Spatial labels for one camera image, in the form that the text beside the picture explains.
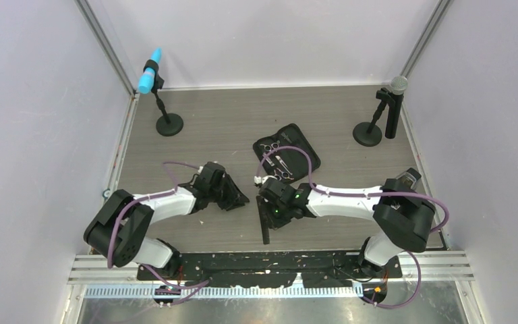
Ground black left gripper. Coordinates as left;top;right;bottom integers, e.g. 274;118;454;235
208;175;248;211

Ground black hair comb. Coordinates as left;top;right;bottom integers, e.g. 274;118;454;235
256;196;270;245

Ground black zip tool case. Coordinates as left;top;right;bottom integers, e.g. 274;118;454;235
252;124;321;184

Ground silver hair scissors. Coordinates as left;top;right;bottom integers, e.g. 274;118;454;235
260;140;280;167

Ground black hair clip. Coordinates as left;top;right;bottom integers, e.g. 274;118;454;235
281;132;301;147

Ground silver thinning scissors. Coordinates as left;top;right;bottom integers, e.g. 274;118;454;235
274;155;295;182

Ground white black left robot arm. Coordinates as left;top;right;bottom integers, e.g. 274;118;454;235
83;162;250;279

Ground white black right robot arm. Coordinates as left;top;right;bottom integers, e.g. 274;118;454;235
254;176;435;277

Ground black left microphone stand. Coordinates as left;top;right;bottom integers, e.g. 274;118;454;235
151;76;184;136

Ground black microphone stand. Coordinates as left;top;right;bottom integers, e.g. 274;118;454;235
151;76;184;136
353;88;393;147

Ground black right microphone stand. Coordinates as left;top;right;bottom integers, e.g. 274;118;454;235
353;88;393;147

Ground blue microphone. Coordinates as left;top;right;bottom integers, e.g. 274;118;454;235
138;48;162;95

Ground clear black box device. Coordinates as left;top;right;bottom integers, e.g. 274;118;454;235
396;167;422;188

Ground black silver microphone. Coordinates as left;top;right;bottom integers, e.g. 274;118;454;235
385;76;408;139

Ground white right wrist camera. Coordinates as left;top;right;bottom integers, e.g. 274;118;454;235
254;175;278;188

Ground black mounting base plate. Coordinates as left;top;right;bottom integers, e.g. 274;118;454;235
136;250;403;289

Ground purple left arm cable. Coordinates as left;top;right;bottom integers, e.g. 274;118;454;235
106;161;210;306

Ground aluminium frame rail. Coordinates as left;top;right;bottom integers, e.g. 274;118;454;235
68;251;474;302

